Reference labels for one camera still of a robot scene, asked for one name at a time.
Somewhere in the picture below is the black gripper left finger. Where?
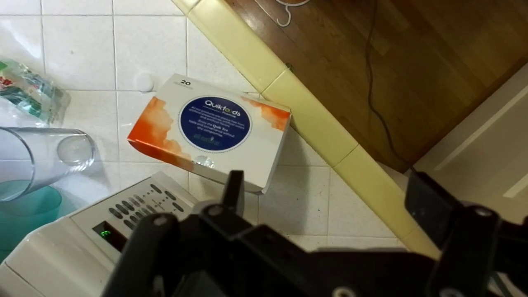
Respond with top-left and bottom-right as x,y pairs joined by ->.
100,169 -> 260,297

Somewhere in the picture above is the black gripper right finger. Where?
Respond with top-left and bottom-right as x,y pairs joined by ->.
402,171 -> 528,297

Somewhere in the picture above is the white box orange blue print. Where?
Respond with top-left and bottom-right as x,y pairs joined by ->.
125,72 -> 293,194

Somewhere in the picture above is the cream panelled room door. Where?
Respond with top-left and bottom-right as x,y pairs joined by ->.
410,60 -> 528,222

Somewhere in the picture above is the white microwave oven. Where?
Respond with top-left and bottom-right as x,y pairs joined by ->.
0,169 -> 260,297

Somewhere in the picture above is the clear drinking glass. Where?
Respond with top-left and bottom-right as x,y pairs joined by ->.
0,125 -> 99,202

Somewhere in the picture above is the dark power cord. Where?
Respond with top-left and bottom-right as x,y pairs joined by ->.
363,0 -> 409,168

